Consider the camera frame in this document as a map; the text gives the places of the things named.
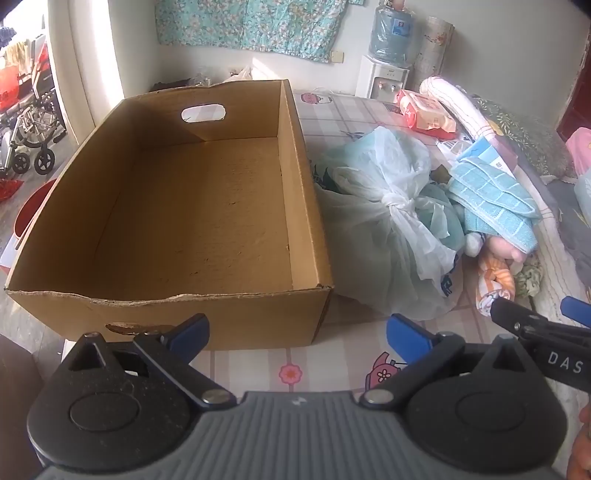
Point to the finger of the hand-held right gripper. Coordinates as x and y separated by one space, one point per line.
517 318
577 311

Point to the red bag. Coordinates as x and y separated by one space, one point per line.
8 85

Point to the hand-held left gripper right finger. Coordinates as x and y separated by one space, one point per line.
408 339

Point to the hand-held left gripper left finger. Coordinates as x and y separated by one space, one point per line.
191 330

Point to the red plastic basin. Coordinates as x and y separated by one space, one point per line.
32 207

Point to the blue water bottle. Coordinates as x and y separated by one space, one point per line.
391 32

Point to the small plastic bottle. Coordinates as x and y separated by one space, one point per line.
392 3

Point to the translucent white tied plastic bag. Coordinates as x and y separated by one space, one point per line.
383 230

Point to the green leaf print pillow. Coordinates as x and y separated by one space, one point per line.
526 134

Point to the plaid printed bed sheet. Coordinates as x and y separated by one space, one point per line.
332 364

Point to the pink blanket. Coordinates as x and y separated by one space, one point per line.
581 145

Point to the rolled floral mat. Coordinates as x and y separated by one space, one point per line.
434 50

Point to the red plastic packet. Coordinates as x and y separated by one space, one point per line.
443 134

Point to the person's right hand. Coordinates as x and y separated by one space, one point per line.
582 443

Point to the pink plush doll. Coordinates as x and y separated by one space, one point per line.
503 249

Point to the brown cardboard box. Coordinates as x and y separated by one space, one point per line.
184 207

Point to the blue and white plastic packet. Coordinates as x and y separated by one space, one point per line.
485 150

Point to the wet wipes pack white lid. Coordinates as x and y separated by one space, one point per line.
427 110

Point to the light blue checkered towel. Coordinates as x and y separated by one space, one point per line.
498 198

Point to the teal floral curtain cloth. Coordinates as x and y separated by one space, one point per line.
249 23

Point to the clear plastic bag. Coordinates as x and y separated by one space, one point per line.
239 74

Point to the wall socket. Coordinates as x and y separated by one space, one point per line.
337 56

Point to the wheelchair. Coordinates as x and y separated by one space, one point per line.
32 124

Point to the dark red door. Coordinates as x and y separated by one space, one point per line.
575 106

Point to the orange striped white towel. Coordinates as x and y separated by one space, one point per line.
496 286

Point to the green patterned cloth scrunchie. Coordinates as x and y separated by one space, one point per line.
528 279

